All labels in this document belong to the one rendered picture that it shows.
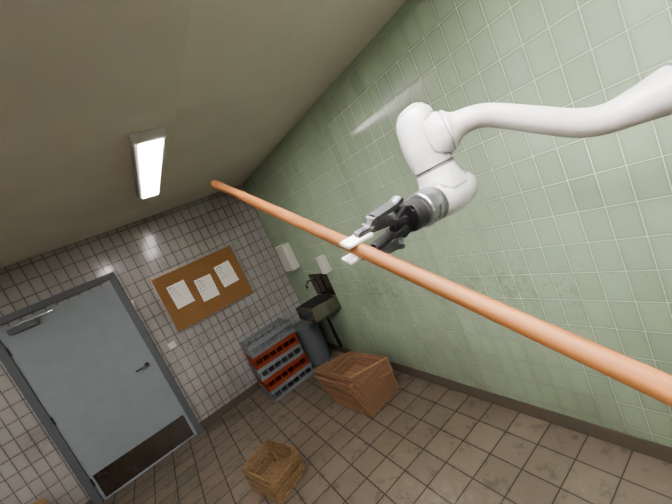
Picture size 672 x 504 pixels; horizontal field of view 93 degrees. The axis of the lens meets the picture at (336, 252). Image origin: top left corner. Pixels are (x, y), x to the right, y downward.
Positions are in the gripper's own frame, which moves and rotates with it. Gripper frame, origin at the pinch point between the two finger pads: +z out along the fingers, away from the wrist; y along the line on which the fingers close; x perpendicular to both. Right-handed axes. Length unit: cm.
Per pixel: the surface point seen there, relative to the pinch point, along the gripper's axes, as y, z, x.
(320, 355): 290, -95, 215
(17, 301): 126, 142, 363
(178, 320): 207, 27, 320
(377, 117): 2, -123, 111
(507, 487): 182, -67, -23
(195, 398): 292, 52, 278
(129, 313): 176, 66, 332
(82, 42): -49, 20, 96
